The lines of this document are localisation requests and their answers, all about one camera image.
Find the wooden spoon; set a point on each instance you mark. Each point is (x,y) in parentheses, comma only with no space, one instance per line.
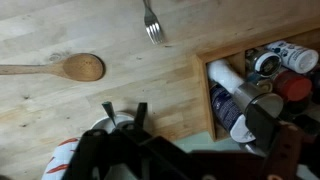
(83,66)

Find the white spice bottle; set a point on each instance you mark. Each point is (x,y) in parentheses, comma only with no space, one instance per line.
(293,55)

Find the white crock with red chilies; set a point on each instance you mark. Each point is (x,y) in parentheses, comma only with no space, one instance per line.
(61,156)

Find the metal spoon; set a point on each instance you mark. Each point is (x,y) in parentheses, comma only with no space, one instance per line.
(109,111)

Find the wooden spice tray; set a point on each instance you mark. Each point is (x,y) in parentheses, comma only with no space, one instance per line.
(204,100)

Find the stainless steel grinder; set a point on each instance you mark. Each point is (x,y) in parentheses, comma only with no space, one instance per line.
(226,75)

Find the white lid dark label jar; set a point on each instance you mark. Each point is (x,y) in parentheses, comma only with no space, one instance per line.
(225,108)

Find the red lid spice jar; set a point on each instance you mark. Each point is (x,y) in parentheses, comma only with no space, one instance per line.
(292,86)

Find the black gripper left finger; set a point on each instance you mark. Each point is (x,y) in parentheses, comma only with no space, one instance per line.
(141,115)

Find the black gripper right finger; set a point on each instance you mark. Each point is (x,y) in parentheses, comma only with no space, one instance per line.
(261,128)

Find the grey metal scraper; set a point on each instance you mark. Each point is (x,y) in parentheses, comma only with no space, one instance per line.
(152,26)

